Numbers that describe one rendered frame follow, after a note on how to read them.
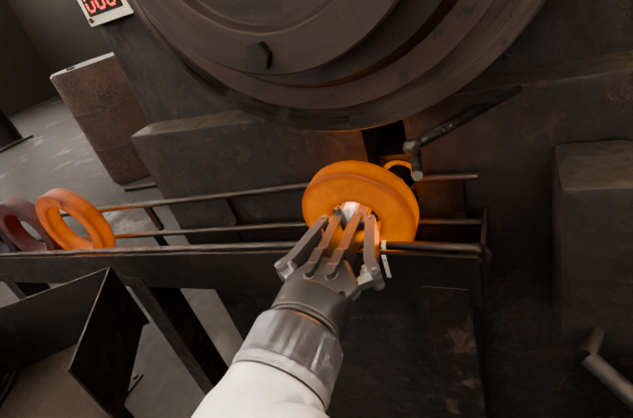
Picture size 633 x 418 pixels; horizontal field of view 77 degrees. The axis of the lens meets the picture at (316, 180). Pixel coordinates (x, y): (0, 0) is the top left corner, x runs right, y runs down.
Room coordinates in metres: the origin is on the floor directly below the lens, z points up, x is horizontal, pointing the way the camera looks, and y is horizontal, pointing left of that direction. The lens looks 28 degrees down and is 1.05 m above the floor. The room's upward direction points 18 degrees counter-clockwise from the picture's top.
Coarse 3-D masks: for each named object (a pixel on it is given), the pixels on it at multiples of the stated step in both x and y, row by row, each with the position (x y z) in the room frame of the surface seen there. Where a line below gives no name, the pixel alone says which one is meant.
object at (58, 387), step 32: (64, 288) 0.56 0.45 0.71; (96, 288) 0.56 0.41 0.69; (0, 320) 0.55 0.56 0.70; (32, 320) 0.56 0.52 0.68; (64, 320) 0.56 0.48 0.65; (96, 320) 0.46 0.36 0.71; (128, 320) 0.52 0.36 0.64; (0, 352) 0.55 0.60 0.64; (32, 352) 0.55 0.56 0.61; (64, 352) 0.55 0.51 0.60; (96, 352) 0.42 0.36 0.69; (128, 352) 0.47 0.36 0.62; (32, 384) 0.50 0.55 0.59; (64, 384) 0.47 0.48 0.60; (96, 384) 0.38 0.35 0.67; (128, 384) 0.43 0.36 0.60; (0, 416) 0.46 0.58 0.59; (32, 416) 0.43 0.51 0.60; (64, 416) 0.41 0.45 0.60; (96, 416) 0.39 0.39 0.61; (128, 416) 0.48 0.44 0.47
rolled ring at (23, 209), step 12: (0, 204) 0.90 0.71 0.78; (12, 204) 0.88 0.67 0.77; (24, 204) 0.88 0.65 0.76; (0, 216) 0.91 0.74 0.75; (12, 216) 0.93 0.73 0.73; (24, 216) 0.86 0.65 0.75; (36, 216) 0.86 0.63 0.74; (12, 228) 0.93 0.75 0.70; (36, 228) 0.86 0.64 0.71; (12, 240) 0.93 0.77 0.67; (24, 240) 0.93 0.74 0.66; (36, 240) 0.94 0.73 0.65; (48, 240) 0.85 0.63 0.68
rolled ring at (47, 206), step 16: (48, 192) 0.82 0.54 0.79; (64, 192) 0.80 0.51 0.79; (48, 208) 0.81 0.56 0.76; (64, 208) 0.78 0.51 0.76; (80, 208) 0.77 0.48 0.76; (48, 224) 0.83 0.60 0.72; (64, 224) 0.86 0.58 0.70; (96, 224) 0.76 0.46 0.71; (64, 240) 0.83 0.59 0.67; (80, 240) 0.84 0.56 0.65; (96, 240) 0.76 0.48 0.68; (112, 240) 0.78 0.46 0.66
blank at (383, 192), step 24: (336, 168) 0.45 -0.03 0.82; (360, 168) 0.43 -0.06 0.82; (312, 192) 0.45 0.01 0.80; (336, 192) 0.44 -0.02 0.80; (360, 192) 0.42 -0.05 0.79; (384, 192) 0.40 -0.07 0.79; (408, 192) 0.41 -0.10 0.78; (312, 216) 0.47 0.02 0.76; (384, 216) 0.41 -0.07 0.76; (408, 216) 0.40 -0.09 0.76; (408, 240) 0.40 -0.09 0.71
